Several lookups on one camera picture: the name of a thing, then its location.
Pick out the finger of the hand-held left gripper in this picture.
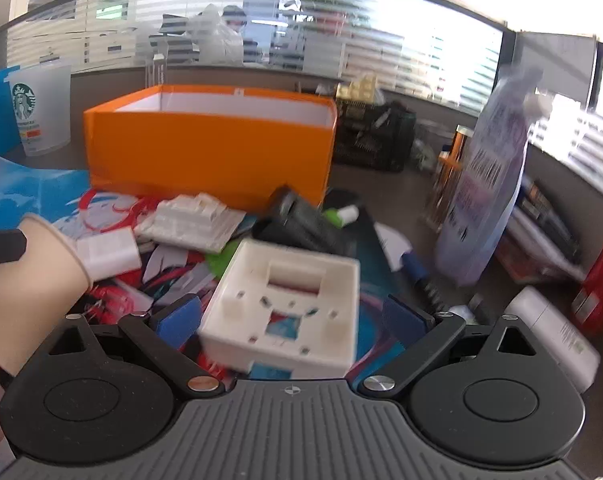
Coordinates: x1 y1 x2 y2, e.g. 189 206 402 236
0 229 28 267

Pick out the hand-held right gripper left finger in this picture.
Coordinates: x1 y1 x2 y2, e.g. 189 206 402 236
48 296 227 395

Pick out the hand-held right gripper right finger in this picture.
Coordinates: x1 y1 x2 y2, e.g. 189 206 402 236
359 296 538 396

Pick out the beige paper cup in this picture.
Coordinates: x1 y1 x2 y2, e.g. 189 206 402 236
0 212 92 377

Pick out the white square plastic part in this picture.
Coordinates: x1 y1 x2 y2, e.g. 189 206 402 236
196 239 361 379

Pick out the green packet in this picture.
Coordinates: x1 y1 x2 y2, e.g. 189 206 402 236
205 250 238 282

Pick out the black leather case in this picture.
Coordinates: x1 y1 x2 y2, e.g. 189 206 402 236
252 185 358 257

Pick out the orange cardboard box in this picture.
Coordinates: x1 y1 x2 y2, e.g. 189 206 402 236
84 85 339 211

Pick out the blue marker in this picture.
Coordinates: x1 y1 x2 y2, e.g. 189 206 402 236
403 252 448 312

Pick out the colourful printed mat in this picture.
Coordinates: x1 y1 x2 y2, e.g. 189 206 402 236
0 150 432 381

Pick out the white round paper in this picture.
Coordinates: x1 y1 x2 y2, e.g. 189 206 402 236
374 222 413 272

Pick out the small white box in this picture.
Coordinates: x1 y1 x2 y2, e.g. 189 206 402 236
76 227 142 281

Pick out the white stepped plastic part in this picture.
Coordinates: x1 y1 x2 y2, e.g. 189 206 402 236
134 192 247 254

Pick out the green tube with white cap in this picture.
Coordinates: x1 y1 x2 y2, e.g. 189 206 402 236
321 205 361 227

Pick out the frosted cup with green logo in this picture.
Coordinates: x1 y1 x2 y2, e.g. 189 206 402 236
8 62 72 157

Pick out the white rectangular case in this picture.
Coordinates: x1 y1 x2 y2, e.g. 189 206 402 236
504 285 602 394

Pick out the gold bottle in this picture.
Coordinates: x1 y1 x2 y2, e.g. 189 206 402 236
429 125 478 235

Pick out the purple spout pouch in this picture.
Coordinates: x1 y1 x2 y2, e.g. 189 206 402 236
434 66 548 287

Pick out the stack of magazines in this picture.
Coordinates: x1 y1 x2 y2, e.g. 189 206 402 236
496 175 588 282

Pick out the black mesh desk organizer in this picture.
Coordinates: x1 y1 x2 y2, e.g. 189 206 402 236
331 100 418 174

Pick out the red box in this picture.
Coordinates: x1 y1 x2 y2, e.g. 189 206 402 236
570 230 603 337

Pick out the yellow toy brick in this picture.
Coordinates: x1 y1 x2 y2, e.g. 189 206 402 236
336 77 378 104

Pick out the clear acrylic stand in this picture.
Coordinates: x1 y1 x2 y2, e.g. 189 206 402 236
144 52 170 92

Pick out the potted plant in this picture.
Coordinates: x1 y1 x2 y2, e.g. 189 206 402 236
301 0 373 27

